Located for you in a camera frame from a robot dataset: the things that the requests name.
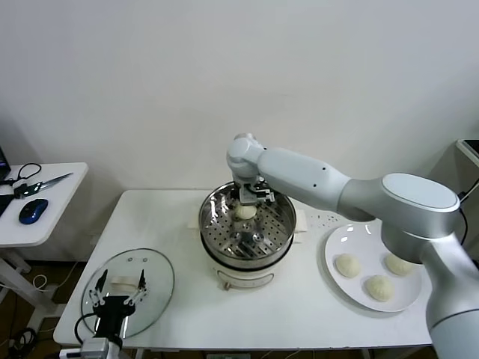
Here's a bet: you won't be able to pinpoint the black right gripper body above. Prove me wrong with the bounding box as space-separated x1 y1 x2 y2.
256 179 278 206

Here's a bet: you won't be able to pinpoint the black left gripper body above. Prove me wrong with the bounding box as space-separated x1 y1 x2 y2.
93 295 138 340

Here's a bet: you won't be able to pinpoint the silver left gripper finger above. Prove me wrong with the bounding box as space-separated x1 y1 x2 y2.
125 269 150 306
88 269 109 307

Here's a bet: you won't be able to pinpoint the glass pot lid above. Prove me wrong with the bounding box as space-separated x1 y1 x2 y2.
81 248 176 340

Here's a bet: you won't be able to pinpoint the white steamed baozi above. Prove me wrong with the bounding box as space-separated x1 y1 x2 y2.
234 203 257 221
335 253 363 280
384 253 416 277
364 274 396 302

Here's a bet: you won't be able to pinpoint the stainless steel steamer basket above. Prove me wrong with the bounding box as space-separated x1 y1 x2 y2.
186 182 311 267

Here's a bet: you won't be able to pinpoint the white electric pot base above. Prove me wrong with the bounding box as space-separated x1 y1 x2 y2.
201 231 300 292

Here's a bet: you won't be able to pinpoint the white side table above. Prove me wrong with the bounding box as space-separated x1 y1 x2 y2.
0 162 90 319

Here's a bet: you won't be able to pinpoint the white round plate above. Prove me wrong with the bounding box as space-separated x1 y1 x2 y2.
324 223 424 313

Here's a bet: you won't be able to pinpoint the blue computer mouse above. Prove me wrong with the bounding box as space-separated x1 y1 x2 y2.
18 198 49 225

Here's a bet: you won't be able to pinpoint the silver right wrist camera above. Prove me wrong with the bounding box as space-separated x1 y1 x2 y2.
239 185 260 204

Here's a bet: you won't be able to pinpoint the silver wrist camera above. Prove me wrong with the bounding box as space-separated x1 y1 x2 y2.
59 336 123 359
239 185 260 204

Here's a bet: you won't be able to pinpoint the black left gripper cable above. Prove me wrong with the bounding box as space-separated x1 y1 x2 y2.
74 313 102 345

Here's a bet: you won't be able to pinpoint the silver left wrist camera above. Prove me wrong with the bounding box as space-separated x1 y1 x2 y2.
59 336 123 359

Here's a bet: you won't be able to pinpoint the black floor cables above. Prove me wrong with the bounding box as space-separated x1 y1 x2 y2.
0 327 38 359

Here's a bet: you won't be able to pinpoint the black handled scissors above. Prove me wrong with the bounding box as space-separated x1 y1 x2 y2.
17 163 74 190

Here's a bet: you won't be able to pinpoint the black hanging power cable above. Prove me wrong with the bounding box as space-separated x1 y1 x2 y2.
458 190 471 248

